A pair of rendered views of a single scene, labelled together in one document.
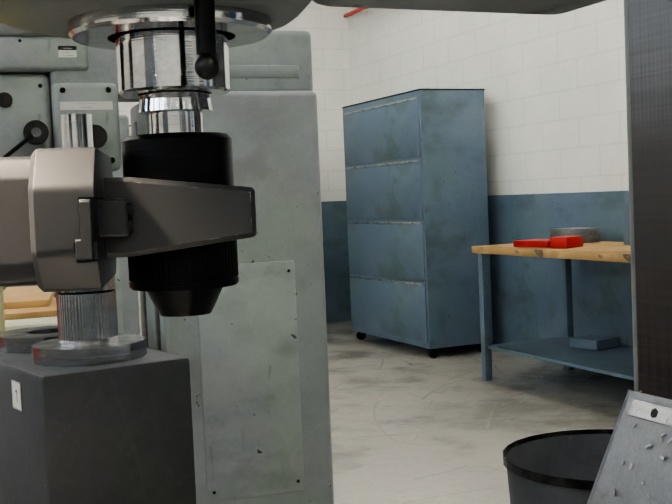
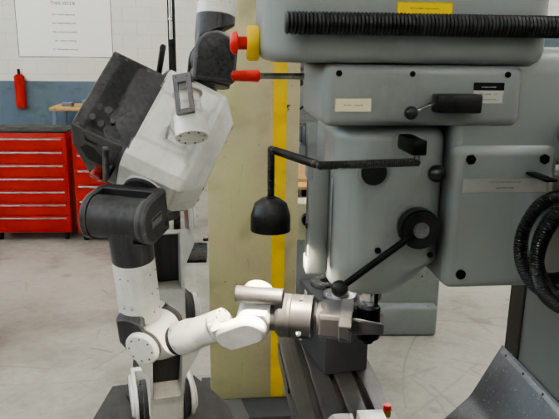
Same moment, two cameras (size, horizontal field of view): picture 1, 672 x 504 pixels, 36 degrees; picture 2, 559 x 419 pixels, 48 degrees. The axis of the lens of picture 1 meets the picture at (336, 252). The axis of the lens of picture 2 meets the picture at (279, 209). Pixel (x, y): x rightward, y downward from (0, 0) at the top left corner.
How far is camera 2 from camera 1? 89 cm
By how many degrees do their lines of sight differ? 21
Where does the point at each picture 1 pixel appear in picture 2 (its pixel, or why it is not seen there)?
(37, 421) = not seen: hidden behind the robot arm
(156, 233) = (362, 332)
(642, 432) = (502, 360)
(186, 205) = (368, 327)
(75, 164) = (348, 321)
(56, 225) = (343, 333)
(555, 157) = not seen: outside the picture
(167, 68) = (368, 298)
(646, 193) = (513, 292)
